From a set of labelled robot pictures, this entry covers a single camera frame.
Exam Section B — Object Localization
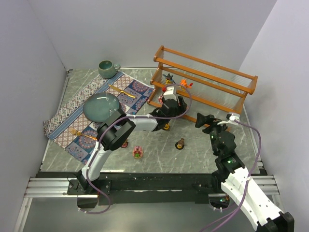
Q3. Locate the orange fox figurine toy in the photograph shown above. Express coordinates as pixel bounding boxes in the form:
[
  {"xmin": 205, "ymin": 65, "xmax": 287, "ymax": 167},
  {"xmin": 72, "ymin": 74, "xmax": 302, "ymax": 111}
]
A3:
[{"xmin": 180, "ymin": 79, "xmax": 193, "ymax": 91}]

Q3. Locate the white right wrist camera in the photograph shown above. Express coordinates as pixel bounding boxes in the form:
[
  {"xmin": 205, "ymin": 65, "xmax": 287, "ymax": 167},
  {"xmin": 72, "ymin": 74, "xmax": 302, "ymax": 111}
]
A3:
[{"xmin": 217, "ymin": 113, "xmax": 240, "ymax": 125}]

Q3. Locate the strawberry cake toy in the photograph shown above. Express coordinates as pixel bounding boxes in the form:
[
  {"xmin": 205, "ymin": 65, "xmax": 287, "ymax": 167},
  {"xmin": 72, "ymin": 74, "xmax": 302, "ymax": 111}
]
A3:
[{"xmin": 158, "ymin": 95, "xmax": 164, "ymax": 104}]

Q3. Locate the teal ceramic plate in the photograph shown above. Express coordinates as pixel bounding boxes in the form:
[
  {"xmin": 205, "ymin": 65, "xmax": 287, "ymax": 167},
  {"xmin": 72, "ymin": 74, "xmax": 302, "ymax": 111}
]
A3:
[{"xmin": 83, "ymin": 92, "xmax": 120, "ymax": 123}]

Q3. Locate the brown-haired bun figurine toy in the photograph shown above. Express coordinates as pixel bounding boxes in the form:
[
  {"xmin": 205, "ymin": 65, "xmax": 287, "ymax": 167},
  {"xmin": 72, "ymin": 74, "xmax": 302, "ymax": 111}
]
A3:
[{"xmin": 175, "ymin": 138, "xmax": 184, "ymax": 150}]

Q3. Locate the orange wooden two-tier shelf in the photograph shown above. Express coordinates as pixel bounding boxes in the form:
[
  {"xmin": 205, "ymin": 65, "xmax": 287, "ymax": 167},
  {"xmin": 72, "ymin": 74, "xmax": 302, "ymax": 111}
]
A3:
[{"xmin": 148, "ymin": 45, "xmax": 258, "ymax": 114}]

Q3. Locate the olive-hat figurine toy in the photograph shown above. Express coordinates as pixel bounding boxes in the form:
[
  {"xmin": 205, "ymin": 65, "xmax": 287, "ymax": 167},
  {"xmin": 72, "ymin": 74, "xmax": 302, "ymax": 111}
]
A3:
[{"xmin": 121, "ymin": 142, "xmax": 128, "ymax": 148}]

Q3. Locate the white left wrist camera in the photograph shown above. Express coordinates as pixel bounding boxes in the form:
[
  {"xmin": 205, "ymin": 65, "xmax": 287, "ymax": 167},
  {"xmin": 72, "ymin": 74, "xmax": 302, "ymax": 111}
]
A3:
[{"xmin": 162, "ymin": 86, "xmax": 177, "ymax": 101}]

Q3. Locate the patterned table runner cloth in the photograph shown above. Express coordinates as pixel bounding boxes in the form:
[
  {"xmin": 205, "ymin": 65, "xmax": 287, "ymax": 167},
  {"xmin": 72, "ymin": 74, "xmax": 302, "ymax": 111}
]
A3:
[{"xmin": 43, "ymin": 72, "xmax": 154, "ymax": 164}]

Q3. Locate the gold fork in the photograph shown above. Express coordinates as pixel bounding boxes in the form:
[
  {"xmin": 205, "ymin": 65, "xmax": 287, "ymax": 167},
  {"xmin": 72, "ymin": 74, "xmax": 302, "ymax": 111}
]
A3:
[{"xmin": 69, "ymin": 128, "xmax": 97, "ymax": 140}]

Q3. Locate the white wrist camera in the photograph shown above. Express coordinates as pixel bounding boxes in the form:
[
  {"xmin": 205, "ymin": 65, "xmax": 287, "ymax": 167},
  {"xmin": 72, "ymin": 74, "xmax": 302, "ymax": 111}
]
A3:
[
  {"xmin": 162, "ymin": 86, "xmax": 177, "ymax": 101},
  {"xmin": 217, "ymin": 113, "xmax": 240, "ymax": 125}
]

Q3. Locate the pink bear clover toy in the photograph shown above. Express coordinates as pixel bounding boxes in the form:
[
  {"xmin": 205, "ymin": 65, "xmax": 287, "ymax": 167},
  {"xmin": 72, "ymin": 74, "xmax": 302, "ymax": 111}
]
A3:
[{"xmin": 133, "ymin": 146, "xmax": 143, "ymax": 159}]

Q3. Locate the green ceramic mug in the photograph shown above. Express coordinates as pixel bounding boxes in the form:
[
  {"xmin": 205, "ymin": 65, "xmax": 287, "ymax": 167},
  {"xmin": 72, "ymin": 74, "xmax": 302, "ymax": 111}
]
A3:
[{"xmin": 98, "ymin": 60, "xmax": 121, "ymax": 79}]

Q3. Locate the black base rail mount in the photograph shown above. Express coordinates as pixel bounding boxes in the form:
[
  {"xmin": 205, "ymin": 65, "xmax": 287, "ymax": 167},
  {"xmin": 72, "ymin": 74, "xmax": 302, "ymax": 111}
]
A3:
[{"xmin": 36, "ymin": 172, "xmax": 228, "ymax": 209}]

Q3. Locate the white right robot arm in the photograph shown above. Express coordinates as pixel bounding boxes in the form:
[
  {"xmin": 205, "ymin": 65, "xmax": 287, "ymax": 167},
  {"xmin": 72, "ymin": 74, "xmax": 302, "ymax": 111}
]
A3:
[{"xmin": 195, "ymin": 113, "xmax": 295, "ymax": 232}]

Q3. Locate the gold butter knife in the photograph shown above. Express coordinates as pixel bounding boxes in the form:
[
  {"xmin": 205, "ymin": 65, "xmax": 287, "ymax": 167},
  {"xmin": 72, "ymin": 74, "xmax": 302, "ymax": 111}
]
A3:
[{"xmin": 109, "ymin": 85, "xmax": 136, "ymax": 98}]

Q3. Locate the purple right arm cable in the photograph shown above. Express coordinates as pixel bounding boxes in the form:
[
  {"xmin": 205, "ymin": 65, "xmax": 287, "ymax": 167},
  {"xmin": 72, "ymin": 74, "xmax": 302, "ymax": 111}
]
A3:
[{"xmin": 197, "ymin": 119, "xmax": 262, "ymax": 232}]

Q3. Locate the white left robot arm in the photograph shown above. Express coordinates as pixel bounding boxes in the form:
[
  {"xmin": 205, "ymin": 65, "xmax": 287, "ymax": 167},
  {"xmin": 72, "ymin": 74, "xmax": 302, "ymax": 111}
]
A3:
[{"xmin": 76, "ymin": 96, "xmax": 192, "ymax": 193}]

